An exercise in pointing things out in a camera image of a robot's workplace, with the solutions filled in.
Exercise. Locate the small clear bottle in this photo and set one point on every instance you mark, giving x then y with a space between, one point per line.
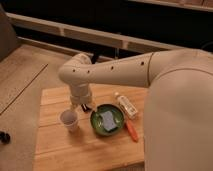
126 105

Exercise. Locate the black object on floor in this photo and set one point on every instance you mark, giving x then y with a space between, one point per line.
4 137

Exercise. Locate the blue-grey sponge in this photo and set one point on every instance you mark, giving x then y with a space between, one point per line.
108 121

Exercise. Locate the green bowl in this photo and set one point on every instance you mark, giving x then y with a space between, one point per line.
97 123

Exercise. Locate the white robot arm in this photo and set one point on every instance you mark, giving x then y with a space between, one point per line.
178 110

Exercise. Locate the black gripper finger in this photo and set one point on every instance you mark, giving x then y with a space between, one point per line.
89 106
84 107

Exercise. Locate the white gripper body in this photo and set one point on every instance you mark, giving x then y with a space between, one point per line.
80 94

